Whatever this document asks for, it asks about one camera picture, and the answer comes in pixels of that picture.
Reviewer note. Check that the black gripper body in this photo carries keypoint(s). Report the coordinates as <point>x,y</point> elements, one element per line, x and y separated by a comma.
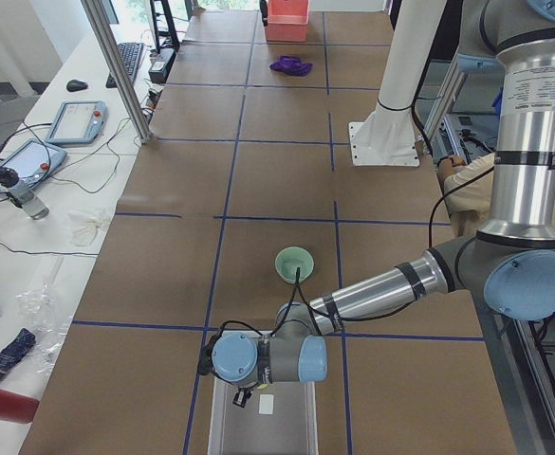
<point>240,397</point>

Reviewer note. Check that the purple cloth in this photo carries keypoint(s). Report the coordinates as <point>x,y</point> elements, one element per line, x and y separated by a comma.
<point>291,66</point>

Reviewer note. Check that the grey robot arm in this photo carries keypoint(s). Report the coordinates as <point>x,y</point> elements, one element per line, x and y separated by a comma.
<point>509,262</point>

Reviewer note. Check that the clear plastic storage box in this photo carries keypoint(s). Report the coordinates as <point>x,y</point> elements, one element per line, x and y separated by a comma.
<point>263,422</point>

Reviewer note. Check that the white label sticker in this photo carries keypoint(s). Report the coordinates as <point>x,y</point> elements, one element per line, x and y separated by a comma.
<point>266,404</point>

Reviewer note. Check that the mint green bowl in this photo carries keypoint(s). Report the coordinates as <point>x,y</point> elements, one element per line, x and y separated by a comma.
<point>294,263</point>

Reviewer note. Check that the crumpled clear plastic wrap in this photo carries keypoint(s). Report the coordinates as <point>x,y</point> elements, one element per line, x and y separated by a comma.
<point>44,316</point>

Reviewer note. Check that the folded dark blue umbrella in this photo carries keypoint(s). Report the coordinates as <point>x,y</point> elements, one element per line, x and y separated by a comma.
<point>16,351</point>

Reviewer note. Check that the red bottle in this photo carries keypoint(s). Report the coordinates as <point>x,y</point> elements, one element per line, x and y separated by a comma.
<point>17,408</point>

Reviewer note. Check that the seated person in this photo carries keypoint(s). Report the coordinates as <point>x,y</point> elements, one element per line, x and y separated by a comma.
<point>469,192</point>

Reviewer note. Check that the near teach pendant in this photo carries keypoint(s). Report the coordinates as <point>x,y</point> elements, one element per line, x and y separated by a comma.
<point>35,161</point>

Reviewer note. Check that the teach pendant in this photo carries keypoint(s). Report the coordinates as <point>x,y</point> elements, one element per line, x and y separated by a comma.
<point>35,161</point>
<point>77,123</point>

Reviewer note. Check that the far teach pendant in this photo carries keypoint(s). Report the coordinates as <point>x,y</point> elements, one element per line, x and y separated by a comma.
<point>77,123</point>

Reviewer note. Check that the black computer mouse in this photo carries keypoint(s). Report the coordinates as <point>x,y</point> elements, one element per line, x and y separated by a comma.
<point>76,85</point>

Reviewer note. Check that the black keyboard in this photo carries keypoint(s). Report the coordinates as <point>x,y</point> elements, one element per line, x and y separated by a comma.
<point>131,53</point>

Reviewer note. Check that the pink plastic bin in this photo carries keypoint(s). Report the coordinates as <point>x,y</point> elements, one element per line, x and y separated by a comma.
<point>287,21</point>

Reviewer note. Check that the white camera stand base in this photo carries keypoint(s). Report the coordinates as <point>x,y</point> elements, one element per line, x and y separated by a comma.
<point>385,138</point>

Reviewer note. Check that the aluminium frame post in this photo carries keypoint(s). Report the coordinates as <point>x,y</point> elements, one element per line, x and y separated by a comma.
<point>98,20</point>

